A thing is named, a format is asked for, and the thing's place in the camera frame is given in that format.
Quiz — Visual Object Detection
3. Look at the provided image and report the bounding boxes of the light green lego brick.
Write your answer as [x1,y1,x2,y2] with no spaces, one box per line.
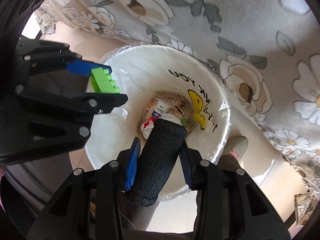
[90,67,120,94]

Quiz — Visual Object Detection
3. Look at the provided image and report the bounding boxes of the black foam cylinder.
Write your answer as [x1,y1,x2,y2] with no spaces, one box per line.
[126,119,187,207]

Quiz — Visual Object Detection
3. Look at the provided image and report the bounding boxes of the red toy block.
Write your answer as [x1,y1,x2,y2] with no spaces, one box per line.
[143,120,153,128]

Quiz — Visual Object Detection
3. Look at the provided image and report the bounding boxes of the white plastic bag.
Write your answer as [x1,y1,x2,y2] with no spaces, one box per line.
[140,113,182,139]

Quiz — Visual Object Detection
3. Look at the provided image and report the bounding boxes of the white yogurt cup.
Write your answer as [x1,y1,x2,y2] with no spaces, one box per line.
[151,98,172,119]

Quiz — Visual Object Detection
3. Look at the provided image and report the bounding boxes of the dark green cube block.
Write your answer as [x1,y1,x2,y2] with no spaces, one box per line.
[180,118,189,127]

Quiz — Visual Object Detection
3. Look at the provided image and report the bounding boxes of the white trash bin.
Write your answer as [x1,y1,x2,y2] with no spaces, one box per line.
[85,44,230,207]

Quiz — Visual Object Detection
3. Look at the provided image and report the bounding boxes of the grey trousers legs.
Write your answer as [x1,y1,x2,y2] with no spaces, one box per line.
[4,70,88,218]

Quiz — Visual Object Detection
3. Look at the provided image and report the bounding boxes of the shoe on floor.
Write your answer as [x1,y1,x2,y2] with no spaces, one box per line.
[221,136,248,160]

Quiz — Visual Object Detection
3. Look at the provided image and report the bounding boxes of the floral bed quilt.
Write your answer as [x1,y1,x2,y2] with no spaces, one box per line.
[34,0,320,227]

